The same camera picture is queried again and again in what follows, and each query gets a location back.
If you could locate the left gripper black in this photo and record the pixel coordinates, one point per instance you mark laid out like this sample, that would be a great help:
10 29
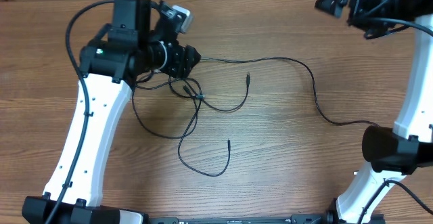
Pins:
180 55

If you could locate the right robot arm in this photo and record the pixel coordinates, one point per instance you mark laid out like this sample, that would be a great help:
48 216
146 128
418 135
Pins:
393 153

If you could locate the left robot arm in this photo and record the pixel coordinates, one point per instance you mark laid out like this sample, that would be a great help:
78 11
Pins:
142 37

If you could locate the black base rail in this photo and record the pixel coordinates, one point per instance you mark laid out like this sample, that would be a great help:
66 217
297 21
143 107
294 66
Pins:
236 220

